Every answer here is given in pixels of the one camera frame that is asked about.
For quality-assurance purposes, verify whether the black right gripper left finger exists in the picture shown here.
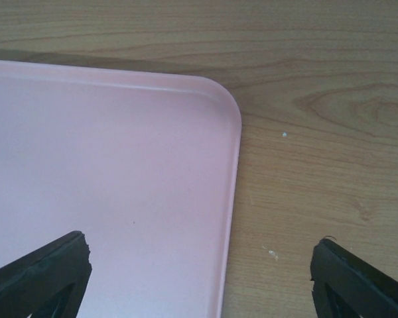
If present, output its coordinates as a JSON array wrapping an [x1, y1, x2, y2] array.
[[0, 231, 92, 317]]

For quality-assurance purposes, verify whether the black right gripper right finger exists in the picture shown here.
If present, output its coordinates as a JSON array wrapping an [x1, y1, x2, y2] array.
[[310, 238, 398, 317]]

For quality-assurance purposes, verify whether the pink plastic tray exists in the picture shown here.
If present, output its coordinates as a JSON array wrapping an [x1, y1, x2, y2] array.
[[0, 61, 241, 317]]

